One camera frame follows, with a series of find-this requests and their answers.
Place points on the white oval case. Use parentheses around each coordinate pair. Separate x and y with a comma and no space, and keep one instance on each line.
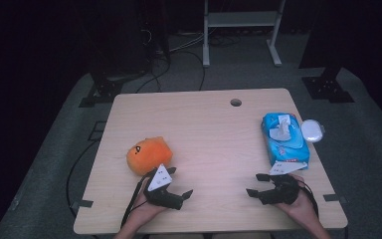
(312,130)

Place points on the white wet wipe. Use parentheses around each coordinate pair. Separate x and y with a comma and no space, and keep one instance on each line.
(280,132)

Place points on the orange plush toy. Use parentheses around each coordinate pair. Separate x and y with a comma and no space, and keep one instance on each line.
(149,156)

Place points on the black floor tape marks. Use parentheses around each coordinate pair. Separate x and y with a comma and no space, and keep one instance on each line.
(96,135)

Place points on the white metal stand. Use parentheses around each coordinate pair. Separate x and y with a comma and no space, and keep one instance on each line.
(242,19)

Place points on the black stand base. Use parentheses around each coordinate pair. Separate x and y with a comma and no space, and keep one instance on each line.
(104,91)
(328,88)

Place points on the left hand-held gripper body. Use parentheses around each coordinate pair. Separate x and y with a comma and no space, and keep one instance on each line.
(159,179)

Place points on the person's left hand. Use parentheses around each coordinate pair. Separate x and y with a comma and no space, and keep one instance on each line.
(142,212)

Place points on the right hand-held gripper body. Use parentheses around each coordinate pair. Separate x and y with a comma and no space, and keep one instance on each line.
(283,192)

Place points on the blue wet wipes pack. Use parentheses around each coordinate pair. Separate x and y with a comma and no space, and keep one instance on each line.
(288,151)

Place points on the person's right hand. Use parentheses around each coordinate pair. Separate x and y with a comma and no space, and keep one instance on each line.
(300,209)

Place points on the black tape strip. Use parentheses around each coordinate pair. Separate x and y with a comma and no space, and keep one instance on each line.
(335,198)
(83,203)

